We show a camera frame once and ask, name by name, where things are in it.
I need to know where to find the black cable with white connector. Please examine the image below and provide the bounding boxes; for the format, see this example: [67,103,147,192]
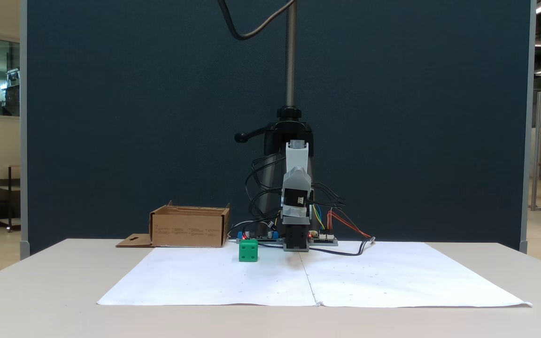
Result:
[308,236,376,257]

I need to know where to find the circuit board with blue terminals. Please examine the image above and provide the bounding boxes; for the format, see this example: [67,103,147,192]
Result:
[236,229,283,244]

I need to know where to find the small grey-edged circuit board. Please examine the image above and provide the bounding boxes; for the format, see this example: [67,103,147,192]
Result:
[309,231,339,246]

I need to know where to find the dark blue partition panel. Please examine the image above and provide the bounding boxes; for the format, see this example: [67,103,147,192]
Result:
[20,0,537,260]

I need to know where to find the brown cardboard box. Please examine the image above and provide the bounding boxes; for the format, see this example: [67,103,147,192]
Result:
[116,200,232,248]

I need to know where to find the white paper sheet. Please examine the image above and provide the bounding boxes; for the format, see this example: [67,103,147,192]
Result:
[97,246,318,307]
[299,241,533,309]

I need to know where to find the thick black hanging cable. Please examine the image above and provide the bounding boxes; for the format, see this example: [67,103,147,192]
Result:
[217,0,296,41]

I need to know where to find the short black servo wire loop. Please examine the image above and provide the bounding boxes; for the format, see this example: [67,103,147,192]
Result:
[310,181,347,208]

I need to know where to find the framed wall window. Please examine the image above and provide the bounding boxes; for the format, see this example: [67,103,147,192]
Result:
[0,31,21,121]

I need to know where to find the green die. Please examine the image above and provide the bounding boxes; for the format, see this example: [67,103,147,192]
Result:
[239,238,259,262]

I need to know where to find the black metal cart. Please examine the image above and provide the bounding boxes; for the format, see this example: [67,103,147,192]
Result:
[0,164,22,233]

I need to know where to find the threaded metal stand pole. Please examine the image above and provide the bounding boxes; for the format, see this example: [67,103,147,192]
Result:
[285,0,297,109]

